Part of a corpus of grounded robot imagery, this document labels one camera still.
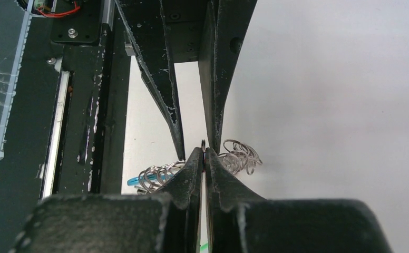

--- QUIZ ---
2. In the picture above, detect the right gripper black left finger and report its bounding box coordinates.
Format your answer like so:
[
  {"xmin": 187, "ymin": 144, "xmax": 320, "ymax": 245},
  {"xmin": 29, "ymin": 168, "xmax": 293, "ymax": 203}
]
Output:
[{"xmin": 11, "ymin": 148, "xmax": 203, "ymax": 252}]

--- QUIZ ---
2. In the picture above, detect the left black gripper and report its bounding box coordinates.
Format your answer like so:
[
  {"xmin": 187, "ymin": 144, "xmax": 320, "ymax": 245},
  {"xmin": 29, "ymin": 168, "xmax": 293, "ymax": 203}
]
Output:
[{"xmin": 116, "ymin": 0, "xmax": 257, "ymax": 160}]

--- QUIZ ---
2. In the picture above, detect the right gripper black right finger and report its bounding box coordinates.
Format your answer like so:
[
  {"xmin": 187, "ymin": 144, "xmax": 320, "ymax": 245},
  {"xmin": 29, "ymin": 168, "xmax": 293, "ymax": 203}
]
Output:
[{"xmin": 205, "ymin": 148, "xmax": 392, "ymax": 252}]

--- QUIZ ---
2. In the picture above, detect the large keyring with key tags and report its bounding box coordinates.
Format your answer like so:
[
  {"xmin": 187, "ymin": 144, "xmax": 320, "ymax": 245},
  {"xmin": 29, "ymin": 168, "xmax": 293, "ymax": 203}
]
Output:
[{"xmin": 126, "ymin": 139, "xmax": 263, "ymax": 194}]

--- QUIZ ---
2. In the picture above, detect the left circuit board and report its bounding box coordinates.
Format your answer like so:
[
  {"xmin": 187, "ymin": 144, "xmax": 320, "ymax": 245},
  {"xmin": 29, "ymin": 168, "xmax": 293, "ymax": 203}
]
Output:
[{"xmin": 16, "ymin": 0, "xmax": 83, "ymax": 18}]

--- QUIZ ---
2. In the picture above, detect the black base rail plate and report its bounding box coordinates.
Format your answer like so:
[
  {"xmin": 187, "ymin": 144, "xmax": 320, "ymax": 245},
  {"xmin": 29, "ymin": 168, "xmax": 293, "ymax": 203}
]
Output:
[{"xmin": 0, "ymin": 1, "xmax": 130, "ymax": 252}]

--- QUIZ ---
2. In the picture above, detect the white slotted cable duct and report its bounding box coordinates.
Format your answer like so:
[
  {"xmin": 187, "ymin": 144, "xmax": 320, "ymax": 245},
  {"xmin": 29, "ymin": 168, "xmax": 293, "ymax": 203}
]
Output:
[{"xmin": 0, "ymin": 0, "xmax": 34, "ymax": 238}]

